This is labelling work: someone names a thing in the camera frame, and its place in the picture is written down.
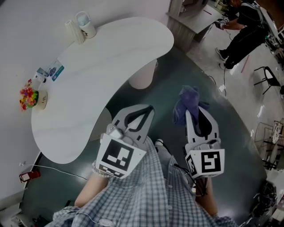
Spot grey trousers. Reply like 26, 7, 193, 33
155, 143, 176, 178

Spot red power strip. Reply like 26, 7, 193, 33
19, 169, 41, 183

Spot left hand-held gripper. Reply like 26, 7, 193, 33
95, 104, 155, 179

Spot white cable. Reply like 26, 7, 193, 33
20, 163, 89, 181

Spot white ribbed vase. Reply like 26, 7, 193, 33
64, 19, 85, 45

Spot blue plaid shirt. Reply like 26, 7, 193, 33
44, 136, 239, 227

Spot white ribbed table pedestal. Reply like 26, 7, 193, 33
128, 59, 158, 90
90, 107, 113, 142

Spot white kettle with handle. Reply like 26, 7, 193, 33
75, 11, 97, 39

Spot black wrist cables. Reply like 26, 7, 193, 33
174, 163, 210, 197

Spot wire frame stool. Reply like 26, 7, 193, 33
253, 121, 276, 146

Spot dark green round rug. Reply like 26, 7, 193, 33
19, 45, 267, 227

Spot black folding chair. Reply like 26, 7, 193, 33
253, 66, 281, 95

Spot grey wooden counter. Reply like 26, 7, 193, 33
166, 0, 223, 53

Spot black floor cable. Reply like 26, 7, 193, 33
207, 66, 227, 97

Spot person's left forearm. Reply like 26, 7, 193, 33
74, 170, 112, 208

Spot purple cloth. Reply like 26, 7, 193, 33
173, 85, 210, 132

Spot chair with patterned cushion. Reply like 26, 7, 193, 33
263, 117, 284, 171

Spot pile of black cables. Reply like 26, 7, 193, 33
252, 180, 278, 219

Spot white tabletop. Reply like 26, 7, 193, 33
31, 16, 175, 165

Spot colourful flowers in white pot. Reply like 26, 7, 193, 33
19, 78, 48, 111

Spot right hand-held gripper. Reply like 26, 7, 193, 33
185, 105, 225, 179

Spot person's right forearm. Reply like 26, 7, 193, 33
194, 177, 219, 217

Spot white bead bracelet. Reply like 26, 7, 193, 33
91, 161, 112, 179

